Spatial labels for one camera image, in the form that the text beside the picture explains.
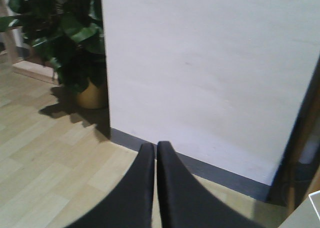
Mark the light wooden desk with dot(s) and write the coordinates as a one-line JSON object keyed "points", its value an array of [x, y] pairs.
{"points": [[283, 185]]}

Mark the white plastic trash bin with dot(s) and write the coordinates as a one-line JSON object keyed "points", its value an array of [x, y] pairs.
{"points": [[307, 215]]}

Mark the yellow plant pot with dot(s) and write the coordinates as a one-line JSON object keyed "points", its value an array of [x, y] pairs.
{"points": [[93, 97]]}

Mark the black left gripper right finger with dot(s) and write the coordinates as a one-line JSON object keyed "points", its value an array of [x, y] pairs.
{"points": [[184, 202]]}

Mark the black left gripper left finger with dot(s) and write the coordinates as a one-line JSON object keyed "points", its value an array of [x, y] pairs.
{"points": [[130, 203]]}

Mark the green potted plant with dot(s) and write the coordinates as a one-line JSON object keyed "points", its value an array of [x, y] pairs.
{"points": [[67, 34]]}

